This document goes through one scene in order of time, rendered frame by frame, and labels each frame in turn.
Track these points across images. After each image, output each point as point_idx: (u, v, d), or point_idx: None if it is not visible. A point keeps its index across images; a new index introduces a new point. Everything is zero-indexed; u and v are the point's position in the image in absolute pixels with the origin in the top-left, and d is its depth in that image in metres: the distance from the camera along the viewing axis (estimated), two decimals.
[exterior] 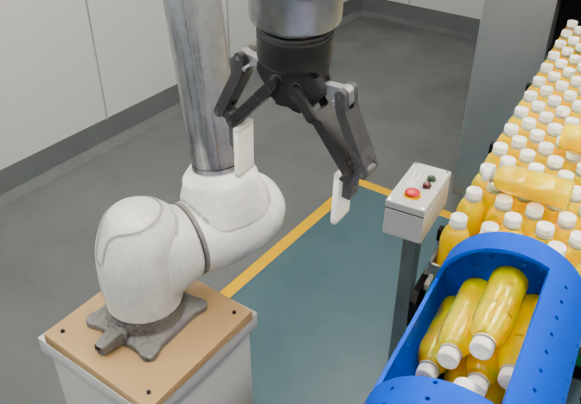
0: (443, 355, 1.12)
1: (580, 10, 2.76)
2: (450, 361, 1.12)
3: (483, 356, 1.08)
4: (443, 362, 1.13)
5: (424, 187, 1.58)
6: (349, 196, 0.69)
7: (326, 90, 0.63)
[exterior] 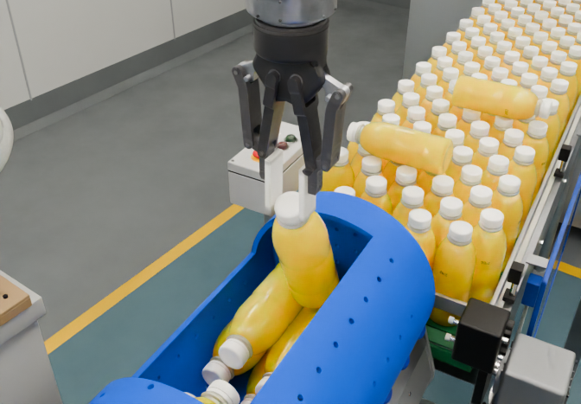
0: (224, 350, 0.85)
1: None
2: (233, 358, 0.84)
3: (290, 212, 0.75)
4: (227, 359, 0.85)
5: (278, 147, 1.30)
6: None
7: (259, 64, 0.69)
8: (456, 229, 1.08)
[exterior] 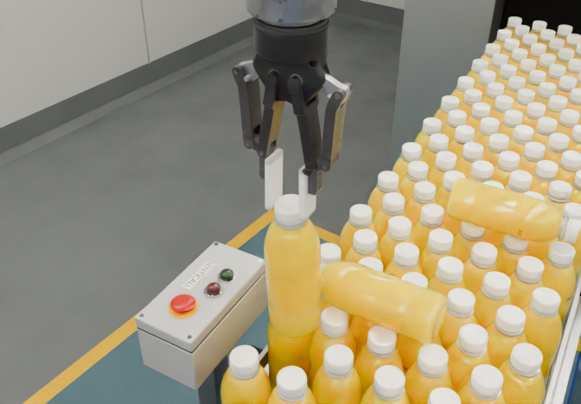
0: None
1: (530, 5, 2.13)
2: None
3: (291, 209, 0.75)
4: None
5: (207, 291, 0.95)
6: None
7: (259, 64, 0.69)
8: None
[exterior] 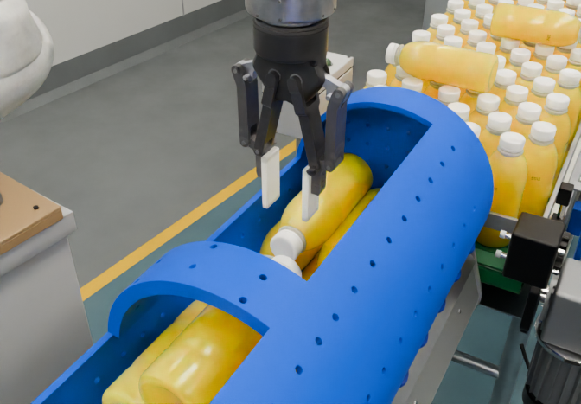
0: (277, 241, 0.80)
1: None
2: (287, 249, 0.79)
3: None
4: (279, 251, 0.80)
5: None
6: None
7: (258, 64, 0.69)
8: (508, 139, 1.03)
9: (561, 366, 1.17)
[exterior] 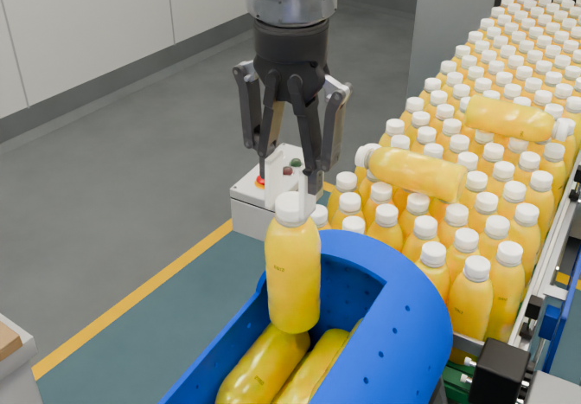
0: (289, 195, 0.77)
1: None
2: (297, 201, 0.76)
3: (351, 202, 1.17)
4: (286, 202, 0.76)
5: (283, 172, 1.24)
6: None
7: (259, 64, 0.69)
8: (473, 265, 1.02)
9: None
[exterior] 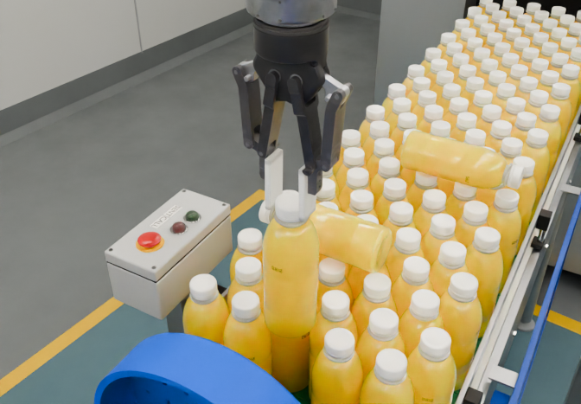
0: (289, 195, 0.77)
1: None
2: (297, 201, 0.76)
3: (248, 270, 0.95)
4: (286, 202, 0.76)
5: (173, 229, 1.02)
6: None
7: (259, 64, 0.69)
8: (385, 363, 0.80)
9: None
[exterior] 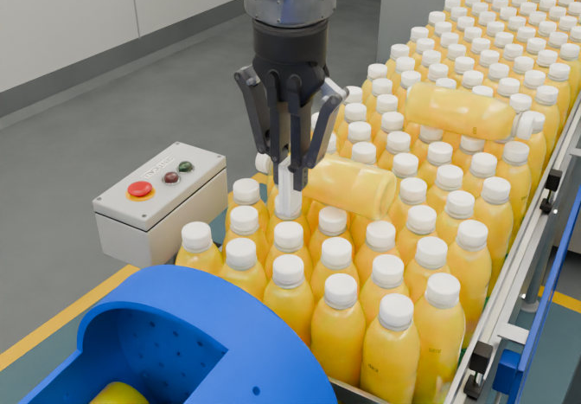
0: (285, 257, 0.82)
1: None
2: (294, 264, 0.81)
3: (244, 218, 0.89)
4: (284, 265, 0.81)
5: (165, 180, 0.97)
6: None
7: (260, 66, 0.69)
8: (390, 307, 0.75)
9: None
